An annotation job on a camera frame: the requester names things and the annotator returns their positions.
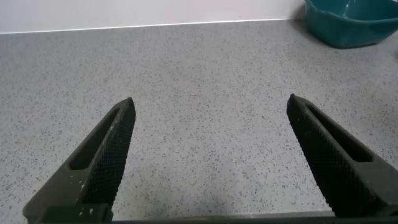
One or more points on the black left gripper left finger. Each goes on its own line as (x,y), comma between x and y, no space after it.
(93,180)

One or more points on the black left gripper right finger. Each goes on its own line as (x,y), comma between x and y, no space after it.
(342,174)

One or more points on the teal square plastic basin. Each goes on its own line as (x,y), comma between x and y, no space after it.
(351,28)

